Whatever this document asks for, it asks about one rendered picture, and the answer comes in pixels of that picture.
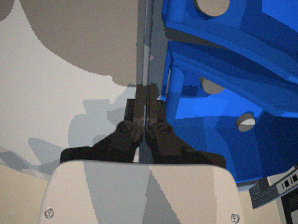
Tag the grey low shelf rack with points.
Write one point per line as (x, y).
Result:
(155, 41)

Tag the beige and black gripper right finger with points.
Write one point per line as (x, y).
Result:
(164, 144)

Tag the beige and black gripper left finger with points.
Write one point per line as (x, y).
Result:
(122, 143)

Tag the black case with orange latches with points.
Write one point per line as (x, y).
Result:
(290, 206)

